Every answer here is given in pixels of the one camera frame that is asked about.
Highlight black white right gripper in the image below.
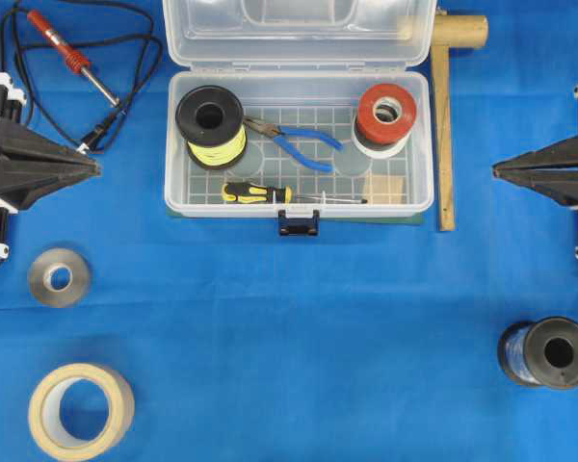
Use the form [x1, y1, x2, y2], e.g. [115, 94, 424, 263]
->
[492, 85, 578, 259]

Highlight blue-handled nipper pliers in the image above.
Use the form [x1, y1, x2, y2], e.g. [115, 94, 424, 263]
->
[243, 116, 344, 174]

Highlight clear plastic toolbox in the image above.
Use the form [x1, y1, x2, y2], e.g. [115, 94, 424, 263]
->
[163, 1, 436, 235]

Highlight red soldering iron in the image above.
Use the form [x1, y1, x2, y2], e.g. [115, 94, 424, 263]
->
[27, 10, 119, 108]

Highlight grey tape roll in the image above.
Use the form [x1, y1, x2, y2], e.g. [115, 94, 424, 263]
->
[28, 248, 92, 308]

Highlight wooden mallet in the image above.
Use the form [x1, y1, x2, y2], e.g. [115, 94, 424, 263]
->
[430, 11, 489, 232]

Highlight small wooden block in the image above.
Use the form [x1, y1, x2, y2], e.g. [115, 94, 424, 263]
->
[362, 175, 407, 205]

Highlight white tape roll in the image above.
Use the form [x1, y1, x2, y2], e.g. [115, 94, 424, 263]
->
[352, 130, 411, 160]

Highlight blue table cloth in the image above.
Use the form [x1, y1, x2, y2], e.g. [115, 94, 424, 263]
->
[0, 1, 578, 461]

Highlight red tape roll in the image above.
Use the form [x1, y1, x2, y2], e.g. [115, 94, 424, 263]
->
[356, 84, 417, 145]

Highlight yellow black screwdriver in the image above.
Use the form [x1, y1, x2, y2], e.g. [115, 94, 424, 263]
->
[221, 182, 368, 204]

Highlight beige masking tape roll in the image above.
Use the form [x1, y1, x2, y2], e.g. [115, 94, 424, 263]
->
[28, 363, 135, 461]

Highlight black power cable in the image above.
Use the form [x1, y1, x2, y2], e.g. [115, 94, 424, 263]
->
[0, 0, 159, 155]

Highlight blue wire spool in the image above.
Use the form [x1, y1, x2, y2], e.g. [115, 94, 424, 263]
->
[497, 317, 578, 390]

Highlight yellow wire spool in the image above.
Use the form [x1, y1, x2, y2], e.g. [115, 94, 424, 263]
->
[174, 85, 248, 170]

